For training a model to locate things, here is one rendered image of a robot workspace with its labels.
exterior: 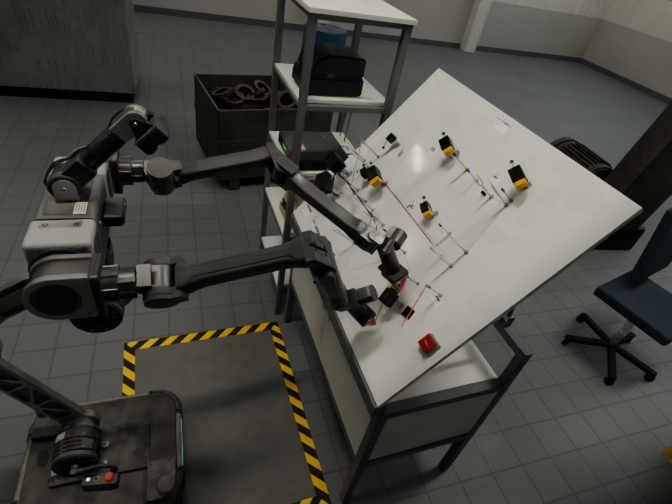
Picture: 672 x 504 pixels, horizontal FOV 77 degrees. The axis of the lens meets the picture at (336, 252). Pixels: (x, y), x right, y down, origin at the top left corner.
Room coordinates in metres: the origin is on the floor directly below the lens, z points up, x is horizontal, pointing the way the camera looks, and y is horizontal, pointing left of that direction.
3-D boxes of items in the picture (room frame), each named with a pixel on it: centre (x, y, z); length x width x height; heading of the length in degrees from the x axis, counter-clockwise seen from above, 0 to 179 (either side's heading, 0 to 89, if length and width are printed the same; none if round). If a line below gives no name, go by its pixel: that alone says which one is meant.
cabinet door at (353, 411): (1.15, -0.15, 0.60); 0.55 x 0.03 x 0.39; 27
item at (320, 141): (2.23, 0.25, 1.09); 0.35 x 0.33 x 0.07; 27
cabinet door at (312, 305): (1.64, 0.10, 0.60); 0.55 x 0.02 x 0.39; 27
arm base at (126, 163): (1.09, 0.67, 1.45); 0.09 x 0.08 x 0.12; 25
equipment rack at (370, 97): (2.31, 0.23, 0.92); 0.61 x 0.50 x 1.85; 27
